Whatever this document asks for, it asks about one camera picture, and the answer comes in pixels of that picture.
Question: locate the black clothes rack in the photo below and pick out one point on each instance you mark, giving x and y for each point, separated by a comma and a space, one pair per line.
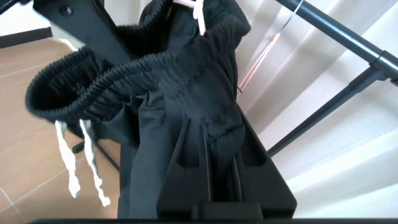
342, 35

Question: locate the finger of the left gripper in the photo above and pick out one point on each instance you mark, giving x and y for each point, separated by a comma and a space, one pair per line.
87, 28

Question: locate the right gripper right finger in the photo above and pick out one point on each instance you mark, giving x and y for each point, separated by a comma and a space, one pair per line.
267, 186

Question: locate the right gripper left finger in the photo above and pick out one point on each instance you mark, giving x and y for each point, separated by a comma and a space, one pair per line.
183, 193

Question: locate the pink clothes hanger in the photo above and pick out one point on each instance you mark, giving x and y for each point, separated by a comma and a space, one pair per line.
200, 18
259, 59

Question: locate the black shorts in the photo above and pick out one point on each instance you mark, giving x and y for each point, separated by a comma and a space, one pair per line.
186, 77

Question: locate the beige curtain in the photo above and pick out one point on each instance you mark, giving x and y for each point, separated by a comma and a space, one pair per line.
326, 109

